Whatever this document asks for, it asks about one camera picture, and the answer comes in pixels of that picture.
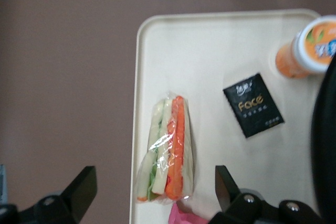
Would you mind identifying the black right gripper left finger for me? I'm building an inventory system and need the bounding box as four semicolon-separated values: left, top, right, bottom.
0;165;98;224

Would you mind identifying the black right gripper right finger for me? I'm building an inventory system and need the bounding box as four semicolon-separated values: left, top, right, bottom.
206;165;320;224

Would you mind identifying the triangle sandwich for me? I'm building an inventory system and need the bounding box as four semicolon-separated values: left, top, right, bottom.
134;91;198;206

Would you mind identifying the beige plastic tray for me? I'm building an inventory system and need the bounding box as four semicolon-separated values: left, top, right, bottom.
128;8;336;224

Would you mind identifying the pink snack pack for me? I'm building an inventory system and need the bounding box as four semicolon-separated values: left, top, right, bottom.
170;199;211;224

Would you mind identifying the black tissue pack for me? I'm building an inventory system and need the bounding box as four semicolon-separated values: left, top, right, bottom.
222;71;286;139

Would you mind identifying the black round object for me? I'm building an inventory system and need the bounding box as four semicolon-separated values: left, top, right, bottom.
309;57;336;224

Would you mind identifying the orange lid drink cup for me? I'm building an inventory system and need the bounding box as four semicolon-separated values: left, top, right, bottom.
275;16;336;79

